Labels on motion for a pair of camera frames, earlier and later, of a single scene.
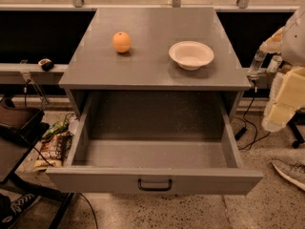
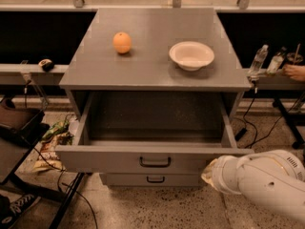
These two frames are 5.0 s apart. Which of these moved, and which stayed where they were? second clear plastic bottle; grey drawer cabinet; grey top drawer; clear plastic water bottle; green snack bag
Moved: grey top drawer
Stayed: grey drawer cabinet; clear plastic water bottle; second clear plastic bottle; green snack bag
